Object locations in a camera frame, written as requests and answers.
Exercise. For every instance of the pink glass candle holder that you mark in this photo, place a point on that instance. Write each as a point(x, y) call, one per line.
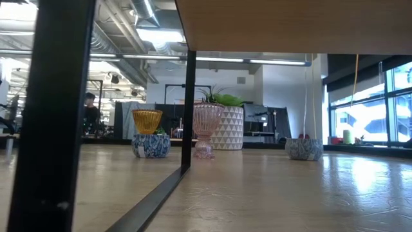
point(209, 122)

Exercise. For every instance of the amber glass candle holder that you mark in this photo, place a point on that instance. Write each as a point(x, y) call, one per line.
point(147, 121)

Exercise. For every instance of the green artificial succulent plant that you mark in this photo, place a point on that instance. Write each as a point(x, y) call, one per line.
point(230, 100)

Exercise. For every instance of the white triangle patterned pot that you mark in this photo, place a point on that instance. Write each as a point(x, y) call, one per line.
point(231, 129)

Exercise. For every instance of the long linear ceiling light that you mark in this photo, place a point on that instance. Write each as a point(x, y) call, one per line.
point(225, 60)

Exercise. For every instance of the black background work station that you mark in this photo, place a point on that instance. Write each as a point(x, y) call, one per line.
point(267, 124)

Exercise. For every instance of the grey curtain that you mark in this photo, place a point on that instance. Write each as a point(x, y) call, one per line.
point(124, 119)

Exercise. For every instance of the bright ceiling panel light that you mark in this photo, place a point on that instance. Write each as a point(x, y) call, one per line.
point(161, 35)

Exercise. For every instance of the black hanging spotlight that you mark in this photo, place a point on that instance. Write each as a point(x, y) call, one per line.
point(115, 79)

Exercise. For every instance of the person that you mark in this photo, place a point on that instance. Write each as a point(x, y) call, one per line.
point(91, 116)

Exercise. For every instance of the small red object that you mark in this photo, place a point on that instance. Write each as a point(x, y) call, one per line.
point(335, 140)

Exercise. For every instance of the green cylinder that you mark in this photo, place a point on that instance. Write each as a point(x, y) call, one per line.
point(348, 137)

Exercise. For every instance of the black background rig frame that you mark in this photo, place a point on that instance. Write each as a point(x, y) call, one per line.
point(175, 85)

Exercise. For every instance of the grey wall vent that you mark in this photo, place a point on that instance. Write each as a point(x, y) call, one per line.
point(241, 80)

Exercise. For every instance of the silver ceiling duct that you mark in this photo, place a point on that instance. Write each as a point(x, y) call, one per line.
point(145, 9)

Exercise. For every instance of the large window black frame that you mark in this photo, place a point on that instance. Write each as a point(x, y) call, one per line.
point(363, 119)

